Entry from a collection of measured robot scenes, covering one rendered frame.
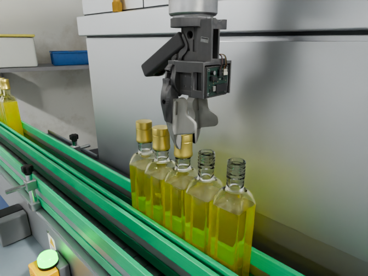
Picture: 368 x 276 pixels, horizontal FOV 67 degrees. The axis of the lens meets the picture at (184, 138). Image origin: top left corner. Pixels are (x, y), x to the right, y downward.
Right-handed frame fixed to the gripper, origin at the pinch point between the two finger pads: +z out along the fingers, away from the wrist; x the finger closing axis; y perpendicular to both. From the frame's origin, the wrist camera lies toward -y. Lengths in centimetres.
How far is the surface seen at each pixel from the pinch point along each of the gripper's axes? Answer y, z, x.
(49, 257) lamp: -24.9, 29.9, -18.8
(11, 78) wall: -274, 15, 50
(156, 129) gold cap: -5.4, -0.9, -1.8
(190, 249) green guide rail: 5.6, 19.0, -4.3
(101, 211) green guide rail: -22.8, 23.1, -5.8
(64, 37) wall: -258, -22, 101
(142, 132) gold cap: -10.8, 0.9, -1.1
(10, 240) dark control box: -50, 38, -21
